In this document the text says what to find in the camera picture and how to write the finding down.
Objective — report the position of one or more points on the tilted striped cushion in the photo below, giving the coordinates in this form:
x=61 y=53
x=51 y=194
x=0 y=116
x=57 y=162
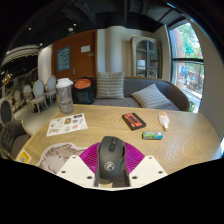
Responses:
x=150 y=97

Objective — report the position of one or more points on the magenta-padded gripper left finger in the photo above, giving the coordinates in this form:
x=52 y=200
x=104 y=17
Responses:
x=75 y=168

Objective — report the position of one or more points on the yellow square card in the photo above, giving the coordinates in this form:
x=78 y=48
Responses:
x=23 y=156

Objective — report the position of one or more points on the white sticker sheet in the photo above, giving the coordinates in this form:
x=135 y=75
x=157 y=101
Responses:
x=66 y=124

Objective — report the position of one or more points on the dark grey armchair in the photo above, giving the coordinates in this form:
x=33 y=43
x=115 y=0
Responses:
x=11 y=136

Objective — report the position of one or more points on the brown wooden door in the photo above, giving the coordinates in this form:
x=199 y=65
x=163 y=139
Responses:
x=81 y=65

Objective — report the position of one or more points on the grey curved sofa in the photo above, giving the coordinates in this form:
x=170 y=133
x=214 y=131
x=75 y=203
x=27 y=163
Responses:
x=173 y=93

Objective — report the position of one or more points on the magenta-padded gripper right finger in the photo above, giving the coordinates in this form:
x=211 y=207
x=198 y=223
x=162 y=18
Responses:
x=148 y=168

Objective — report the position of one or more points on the small green pack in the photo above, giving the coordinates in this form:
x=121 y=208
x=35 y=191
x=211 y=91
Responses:
x=152 y=135

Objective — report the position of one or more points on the cat-shaped mouse pad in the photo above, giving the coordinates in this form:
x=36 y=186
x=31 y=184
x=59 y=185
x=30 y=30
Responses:
x=56 y=156

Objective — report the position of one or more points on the clear plastic shaker bottle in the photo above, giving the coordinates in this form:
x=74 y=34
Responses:
x=65 y=98

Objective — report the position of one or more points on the black and red box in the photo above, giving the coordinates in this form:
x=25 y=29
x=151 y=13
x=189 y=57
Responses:
x=134 y=121

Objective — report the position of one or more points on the group of round-back chairs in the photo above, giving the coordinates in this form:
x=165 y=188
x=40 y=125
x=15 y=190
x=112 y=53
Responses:
x=39 y=91

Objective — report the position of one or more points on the arched glass-door cabinet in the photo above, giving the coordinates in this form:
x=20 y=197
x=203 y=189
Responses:
x=146 y=58

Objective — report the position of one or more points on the black computer mouse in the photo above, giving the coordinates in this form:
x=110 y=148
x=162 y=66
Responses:
x=111 y=158

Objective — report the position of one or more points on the white paper sign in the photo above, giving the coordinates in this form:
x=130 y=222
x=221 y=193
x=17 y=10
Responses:
x=85 y=49

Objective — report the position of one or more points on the black and orange backpack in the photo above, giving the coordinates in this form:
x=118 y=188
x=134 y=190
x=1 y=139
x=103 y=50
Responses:
x=83 y=93

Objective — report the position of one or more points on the large black-framed window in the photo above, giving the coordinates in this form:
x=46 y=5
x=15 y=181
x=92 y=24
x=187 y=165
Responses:
x=190 y=73

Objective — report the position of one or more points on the blue poster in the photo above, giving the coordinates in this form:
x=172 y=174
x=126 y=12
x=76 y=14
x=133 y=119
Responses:
x=63 y=59

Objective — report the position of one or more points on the upright striped cushion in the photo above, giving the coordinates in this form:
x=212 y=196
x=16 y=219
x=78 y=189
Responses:
x=110 y=85

